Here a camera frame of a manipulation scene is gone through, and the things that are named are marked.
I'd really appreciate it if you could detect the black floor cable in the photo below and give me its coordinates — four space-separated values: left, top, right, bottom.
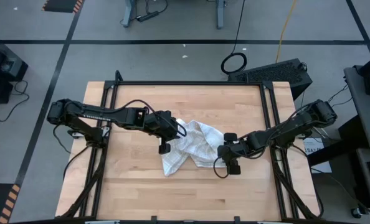
0 80 31 123

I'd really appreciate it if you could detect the black aluminium table frame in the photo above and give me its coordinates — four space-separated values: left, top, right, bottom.
59 70 325 224

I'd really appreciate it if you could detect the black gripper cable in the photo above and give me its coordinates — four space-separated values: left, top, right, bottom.
212 154 232 179
119 99 187 138

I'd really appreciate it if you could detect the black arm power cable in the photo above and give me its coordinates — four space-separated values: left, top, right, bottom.
52 124 92 182

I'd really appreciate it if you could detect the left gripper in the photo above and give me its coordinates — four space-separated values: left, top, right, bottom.
145 110 181 156

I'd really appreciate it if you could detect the black power strip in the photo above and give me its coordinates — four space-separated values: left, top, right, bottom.
136 10 160 23

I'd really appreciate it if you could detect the white paper sheet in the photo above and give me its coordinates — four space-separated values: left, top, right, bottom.
302 138 333 174

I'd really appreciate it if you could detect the black hanging cable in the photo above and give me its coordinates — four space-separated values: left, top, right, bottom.
220 0 248 75

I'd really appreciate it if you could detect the white plaid towel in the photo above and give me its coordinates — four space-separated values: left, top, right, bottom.
159 118 228 177

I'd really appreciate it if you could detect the grey side desk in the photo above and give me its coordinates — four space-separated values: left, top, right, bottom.
355 147 370 218

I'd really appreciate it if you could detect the black desk base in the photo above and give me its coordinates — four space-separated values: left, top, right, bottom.
307 114 370 167

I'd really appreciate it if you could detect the grey desk leg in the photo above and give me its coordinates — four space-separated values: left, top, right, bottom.
215 0 226 30
120 0 136 28

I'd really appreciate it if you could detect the black computer tower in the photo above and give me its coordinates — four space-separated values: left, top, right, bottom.
227 58 313 101

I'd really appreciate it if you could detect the yellow hanging cable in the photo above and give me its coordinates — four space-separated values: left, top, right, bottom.
275 0 298 63

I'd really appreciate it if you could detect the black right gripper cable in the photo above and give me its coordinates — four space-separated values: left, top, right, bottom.
212 154 232 179

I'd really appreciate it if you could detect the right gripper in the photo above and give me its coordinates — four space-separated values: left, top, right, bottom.
217 133 251 175

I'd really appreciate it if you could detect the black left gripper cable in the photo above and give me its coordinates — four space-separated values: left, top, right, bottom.
119 99 187 138

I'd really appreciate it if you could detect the large black equipment box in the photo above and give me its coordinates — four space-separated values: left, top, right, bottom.
0 29 29 82

